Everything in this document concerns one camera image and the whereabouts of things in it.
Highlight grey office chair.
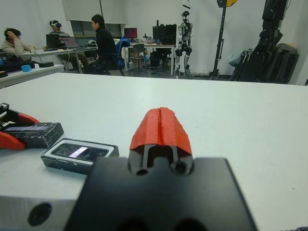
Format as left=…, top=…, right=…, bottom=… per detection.
left=129, top=44, right=146, bottom=73

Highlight person in black sweater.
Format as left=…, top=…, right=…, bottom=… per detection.
left=83, top=13, right=126, bottom=76

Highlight person in beige hoodie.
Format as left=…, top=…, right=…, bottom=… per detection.
left=1, top=27, right=34, bottom=61

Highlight black equipment cases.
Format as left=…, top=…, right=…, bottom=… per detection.
left=152, top=20, right=178, bottom=46

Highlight white side table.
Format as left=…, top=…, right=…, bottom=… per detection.
left=0, top=63, right=66, bottom=89

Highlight grey humanoid robot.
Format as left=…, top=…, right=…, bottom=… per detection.
left=175, top=10, right=194, bottom=79

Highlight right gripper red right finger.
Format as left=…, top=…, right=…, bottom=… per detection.
left=160, top=106, right=194, bottom=177

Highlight monitor with red screen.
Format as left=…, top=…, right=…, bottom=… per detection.
left=123, top=27, right=138, bottom=41

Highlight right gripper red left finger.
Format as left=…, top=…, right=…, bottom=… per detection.
left=128, top=107, right=161, bottom=175

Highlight black crane with yellow hoist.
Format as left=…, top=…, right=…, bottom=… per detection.
left=208, top=0, right=239, bottom=81

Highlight black box with white insert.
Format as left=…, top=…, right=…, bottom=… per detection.
left=40, top=137, right=120, bottom=176

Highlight blue jacket on chair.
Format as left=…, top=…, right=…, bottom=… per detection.
left=115, top=35, right=132, bottom=71

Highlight white plastic bag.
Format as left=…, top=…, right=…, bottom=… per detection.
left=227, top=51, right=242, bottom=68

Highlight black taped box lid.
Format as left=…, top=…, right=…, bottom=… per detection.
left=2, top=121, right=65, bottom=149

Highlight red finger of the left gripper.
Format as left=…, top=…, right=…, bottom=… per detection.
left=0, top=131, right=26, bottom=151
left=18, top=113, right=40, bottom=126

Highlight person wearing VR headset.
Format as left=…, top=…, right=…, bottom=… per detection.
left=49, top=20, right=73, bottom=40

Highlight long white desk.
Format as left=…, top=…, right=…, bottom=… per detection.
left=15, top=45, right=98, bottom=74

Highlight white desk with wooden top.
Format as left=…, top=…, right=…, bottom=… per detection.
left=127, top=42, right=177, bottom=76

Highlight black laptop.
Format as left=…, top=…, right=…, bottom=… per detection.
left=45, top=33, right=61, bottom=51

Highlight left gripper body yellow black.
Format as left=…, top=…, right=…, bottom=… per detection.
left=0, top=103, right=19, bottom=132

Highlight laptop with purple screen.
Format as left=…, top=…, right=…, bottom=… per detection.
left=63, top=37, right=80, bottom=50

